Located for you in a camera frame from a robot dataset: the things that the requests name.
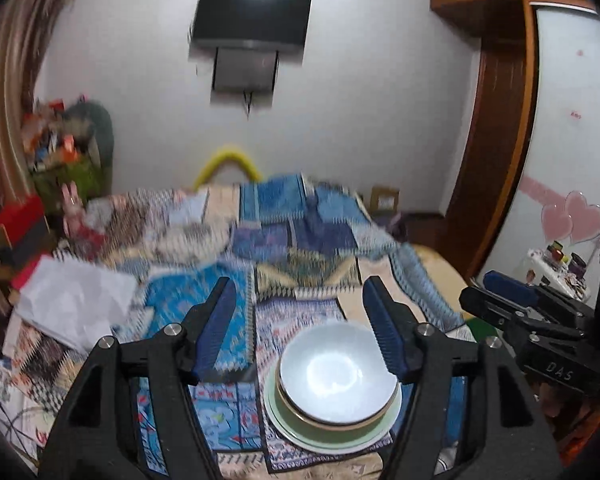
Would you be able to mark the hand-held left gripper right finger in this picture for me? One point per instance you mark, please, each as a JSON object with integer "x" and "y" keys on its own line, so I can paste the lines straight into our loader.
{"x": 387, "y": 330}

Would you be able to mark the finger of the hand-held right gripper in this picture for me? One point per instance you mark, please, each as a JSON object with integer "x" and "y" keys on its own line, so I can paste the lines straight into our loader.
{"x": 510, "y": 285}
{"x": 495, "y": 310}

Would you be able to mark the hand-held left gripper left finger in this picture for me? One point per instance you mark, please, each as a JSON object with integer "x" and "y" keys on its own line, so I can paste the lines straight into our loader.
{"x": 217, "y": 330}

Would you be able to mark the white bowl with dark pattern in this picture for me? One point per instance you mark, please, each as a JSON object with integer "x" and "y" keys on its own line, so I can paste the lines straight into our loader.
{"x": 340, "y": 370}

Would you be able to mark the pink bowl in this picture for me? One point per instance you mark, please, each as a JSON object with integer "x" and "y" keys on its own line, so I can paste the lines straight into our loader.
{"x": 292, "y": 406}

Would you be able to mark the light green plate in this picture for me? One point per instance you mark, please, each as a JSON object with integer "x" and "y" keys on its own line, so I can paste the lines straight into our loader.
{"x": 330, "y": 444}

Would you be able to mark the person's right forearm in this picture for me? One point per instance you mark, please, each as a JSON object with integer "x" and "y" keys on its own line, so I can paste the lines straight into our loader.
{"x": 585, "y": 440}

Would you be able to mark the person's right hand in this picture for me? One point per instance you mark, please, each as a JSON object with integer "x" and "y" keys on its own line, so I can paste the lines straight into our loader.
{"x": 560, "y": 405}

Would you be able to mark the red-lid jar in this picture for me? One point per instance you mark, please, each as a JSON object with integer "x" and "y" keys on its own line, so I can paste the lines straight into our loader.
{"x": 557, "y": 250}

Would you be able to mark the small pink heart decal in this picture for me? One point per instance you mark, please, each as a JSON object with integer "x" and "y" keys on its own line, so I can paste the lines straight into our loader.
{"x": 555, "y": 222}

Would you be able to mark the patchwork blanket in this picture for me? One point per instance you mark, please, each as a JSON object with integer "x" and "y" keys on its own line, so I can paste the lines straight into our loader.
{"x": 180, "y": 240}

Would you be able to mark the large pink heart decal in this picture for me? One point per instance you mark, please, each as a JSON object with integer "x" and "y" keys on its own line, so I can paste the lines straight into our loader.
{"x": 584, "y": 215}

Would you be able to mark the dark cloth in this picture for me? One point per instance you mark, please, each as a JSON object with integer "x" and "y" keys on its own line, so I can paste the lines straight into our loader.
{"x": 400, "y": 225}

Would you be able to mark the cardboard box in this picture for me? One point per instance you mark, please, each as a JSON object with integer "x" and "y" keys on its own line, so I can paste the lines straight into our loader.
{"x": 385, "y": 200}

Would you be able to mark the white crumpled paper sheet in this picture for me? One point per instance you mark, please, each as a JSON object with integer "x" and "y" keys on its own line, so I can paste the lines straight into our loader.
{"x": 70, "y": 300}

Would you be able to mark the wooden room door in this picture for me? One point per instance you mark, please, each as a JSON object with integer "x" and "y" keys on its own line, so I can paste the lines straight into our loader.
{"x": 495, "y": 135}

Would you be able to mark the yellow foam tube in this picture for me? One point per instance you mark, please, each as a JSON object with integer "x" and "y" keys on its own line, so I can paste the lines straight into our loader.
{"x": 227, "y": 154}

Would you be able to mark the white sliding wardrobe door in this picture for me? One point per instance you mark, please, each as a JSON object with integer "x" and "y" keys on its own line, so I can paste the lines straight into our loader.
{"x": 570, "y": 110}

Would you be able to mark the pink rabbit toy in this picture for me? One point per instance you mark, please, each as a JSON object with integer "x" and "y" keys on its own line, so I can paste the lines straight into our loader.
{"x": 72, "y": 207}

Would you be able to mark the red book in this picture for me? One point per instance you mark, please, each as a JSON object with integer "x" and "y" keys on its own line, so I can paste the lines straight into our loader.
{"x": 27, "y": 272}

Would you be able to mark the dark grey box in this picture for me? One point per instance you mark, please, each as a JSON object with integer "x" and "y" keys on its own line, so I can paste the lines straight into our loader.
{"x": 27, "y": 255}

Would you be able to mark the green box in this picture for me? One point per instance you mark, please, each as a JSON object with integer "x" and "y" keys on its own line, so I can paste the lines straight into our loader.
{"x": 70, "y": 175}

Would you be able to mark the red box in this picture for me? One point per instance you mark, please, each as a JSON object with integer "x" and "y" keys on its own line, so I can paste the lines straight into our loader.
{"x": 22, "y": 220}

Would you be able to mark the grey-green cushion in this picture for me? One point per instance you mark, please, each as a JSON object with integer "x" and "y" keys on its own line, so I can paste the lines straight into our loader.
{"x": 102, "y": 130}

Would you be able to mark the pile of assorted packets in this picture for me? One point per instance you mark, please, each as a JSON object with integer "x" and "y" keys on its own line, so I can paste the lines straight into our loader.
{"x": 50, "y": 140}

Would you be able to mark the small black monitor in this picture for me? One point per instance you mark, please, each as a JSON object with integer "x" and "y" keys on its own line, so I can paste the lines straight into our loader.
{"x": 245, "y": 70}

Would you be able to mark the striped brown curtain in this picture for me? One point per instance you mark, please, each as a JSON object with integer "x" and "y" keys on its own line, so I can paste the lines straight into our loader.
{"x": 5, "y": 110}

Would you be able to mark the wall-mounted black television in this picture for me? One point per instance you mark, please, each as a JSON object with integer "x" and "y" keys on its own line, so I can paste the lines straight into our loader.
{"x": 252, "y": 15}

